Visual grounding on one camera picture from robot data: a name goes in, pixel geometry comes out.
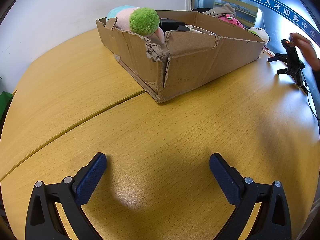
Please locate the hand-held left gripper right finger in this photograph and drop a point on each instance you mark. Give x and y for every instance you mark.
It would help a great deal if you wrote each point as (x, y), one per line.
(225, 177)

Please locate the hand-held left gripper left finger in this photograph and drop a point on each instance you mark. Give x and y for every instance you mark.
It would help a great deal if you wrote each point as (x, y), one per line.
(91, 177)

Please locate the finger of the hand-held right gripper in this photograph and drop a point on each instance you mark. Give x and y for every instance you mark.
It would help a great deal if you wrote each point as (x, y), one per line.
(276, 58)
(283, 71)

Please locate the torn cardboard box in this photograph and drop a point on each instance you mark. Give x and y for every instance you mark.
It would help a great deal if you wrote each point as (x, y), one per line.
(200, 62)

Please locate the person's right forearm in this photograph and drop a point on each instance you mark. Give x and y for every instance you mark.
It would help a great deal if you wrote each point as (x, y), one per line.
(317, 64)

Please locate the person's right hand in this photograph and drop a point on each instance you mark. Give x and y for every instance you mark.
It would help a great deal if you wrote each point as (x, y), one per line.
(305, 46)

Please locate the white round plush toy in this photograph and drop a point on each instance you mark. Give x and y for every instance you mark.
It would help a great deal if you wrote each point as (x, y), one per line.
(261, 33)

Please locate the blue banner strip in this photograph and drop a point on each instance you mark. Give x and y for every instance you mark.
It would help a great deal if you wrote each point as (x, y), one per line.
(275, 2)

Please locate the pink plush toy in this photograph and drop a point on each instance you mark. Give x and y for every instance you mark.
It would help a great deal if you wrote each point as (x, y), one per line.
(232, 22)

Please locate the beige cloth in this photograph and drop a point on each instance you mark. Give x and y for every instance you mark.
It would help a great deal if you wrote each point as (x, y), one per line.
(222, 10)

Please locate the small black box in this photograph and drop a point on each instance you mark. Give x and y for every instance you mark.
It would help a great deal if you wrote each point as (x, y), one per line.
(170, 24)

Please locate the green object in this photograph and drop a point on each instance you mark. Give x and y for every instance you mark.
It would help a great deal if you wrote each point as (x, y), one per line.
(5, 103)

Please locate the pastel plush toy green tuft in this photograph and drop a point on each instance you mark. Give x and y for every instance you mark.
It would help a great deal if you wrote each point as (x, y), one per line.
(145, 20)

